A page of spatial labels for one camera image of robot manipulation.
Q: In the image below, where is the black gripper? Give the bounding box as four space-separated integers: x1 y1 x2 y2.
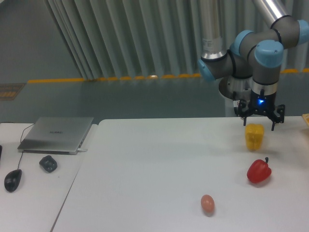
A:
236 90 285 131

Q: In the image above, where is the yellow bell pepper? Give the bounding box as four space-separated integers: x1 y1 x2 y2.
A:
245 124 264 151

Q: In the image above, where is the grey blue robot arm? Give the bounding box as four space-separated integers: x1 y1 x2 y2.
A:
197 0 309 124

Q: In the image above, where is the wooden basket edge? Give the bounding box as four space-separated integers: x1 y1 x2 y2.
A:
302 113 309 126

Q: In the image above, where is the red bell pepper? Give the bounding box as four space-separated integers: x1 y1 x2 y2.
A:
247 157 272 184

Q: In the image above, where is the brown egg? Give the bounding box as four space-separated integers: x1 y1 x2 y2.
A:
200 194 215 214

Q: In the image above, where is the grey pleated curtain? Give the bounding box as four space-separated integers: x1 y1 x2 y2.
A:
44 0 309 80

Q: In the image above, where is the silver laptop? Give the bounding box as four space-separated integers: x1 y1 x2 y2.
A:
18 117 94 155

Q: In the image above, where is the small black plastic tray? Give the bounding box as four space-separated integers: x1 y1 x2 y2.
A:
39 155 57 173

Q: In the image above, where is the black computer mouse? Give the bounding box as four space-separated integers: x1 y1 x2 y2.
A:
4 169 22 192

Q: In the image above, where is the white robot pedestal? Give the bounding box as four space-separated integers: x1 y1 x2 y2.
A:
219 76 253 117

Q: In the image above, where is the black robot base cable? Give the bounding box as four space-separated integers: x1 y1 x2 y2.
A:
232 90 239 114

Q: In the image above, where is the black mouse cable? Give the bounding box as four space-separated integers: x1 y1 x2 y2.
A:
16 122 37 171

